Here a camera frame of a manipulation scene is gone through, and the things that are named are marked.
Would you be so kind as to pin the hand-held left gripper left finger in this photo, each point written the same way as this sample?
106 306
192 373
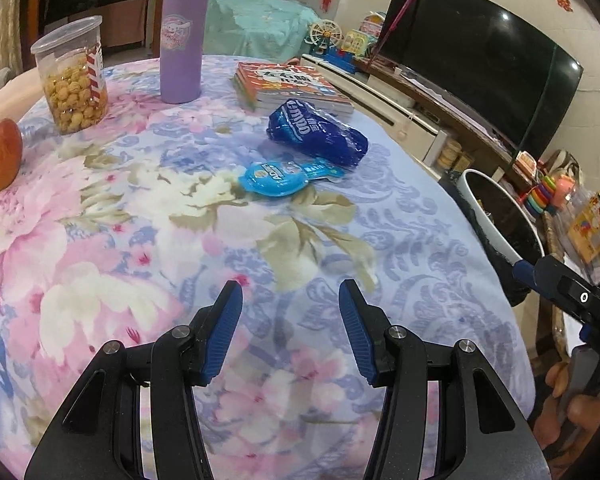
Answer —
225 330

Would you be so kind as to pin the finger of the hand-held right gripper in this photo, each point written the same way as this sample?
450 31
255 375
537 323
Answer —
587 333
540 275

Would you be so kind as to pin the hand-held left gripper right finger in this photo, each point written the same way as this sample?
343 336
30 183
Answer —
357 330

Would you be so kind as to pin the white and black trash bin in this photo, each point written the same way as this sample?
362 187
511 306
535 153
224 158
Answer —
480 210

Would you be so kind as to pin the small blue snack packet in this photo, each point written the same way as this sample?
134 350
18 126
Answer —
275 177

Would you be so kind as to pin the blue snack bag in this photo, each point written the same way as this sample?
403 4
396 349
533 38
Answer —
320 135

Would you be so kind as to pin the person's right hand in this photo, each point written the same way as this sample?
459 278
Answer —
595 415

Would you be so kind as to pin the colourful toy box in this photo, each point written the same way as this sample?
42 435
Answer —
587 230

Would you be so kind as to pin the grey and white backpack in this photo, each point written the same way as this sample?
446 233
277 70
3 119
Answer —
561 162

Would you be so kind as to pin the floral tablecloth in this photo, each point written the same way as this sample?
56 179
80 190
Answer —
130 260

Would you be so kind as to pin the stacked yellow food containers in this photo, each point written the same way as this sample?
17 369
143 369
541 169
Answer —
450 155

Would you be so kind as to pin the black flat television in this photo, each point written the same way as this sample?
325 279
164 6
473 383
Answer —
480 60

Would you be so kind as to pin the colourful picture book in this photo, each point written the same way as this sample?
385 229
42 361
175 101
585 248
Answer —
260 104
290 82

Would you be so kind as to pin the white television cabinet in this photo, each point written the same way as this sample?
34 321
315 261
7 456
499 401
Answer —
380 100

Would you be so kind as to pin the blue plastic toy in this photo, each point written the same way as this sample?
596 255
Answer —
344 60

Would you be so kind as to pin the purple thermos bottle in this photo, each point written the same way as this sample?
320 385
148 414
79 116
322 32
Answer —
180 60

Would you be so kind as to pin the clear plastic snack jar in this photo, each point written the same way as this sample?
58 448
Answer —
70 95

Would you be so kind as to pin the colourful toy house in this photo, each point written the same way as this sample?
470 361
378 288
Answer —
357 42

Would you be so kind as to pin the ferris wheel toy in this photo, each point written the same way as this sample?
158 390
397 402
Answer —
321 37

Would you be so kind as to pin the pink and white toy box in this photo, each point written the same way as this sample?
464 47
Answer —
375 24

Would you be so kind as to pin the teal cover cloth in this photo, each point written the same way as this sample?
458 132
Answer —
260 20

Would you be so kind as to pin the wooden sliding glass door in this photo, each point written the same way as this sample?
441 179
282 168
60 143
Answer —
115 5

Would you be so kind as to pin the small red wall sticker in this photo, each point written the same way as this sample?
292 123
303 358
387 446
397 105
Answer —
563 1

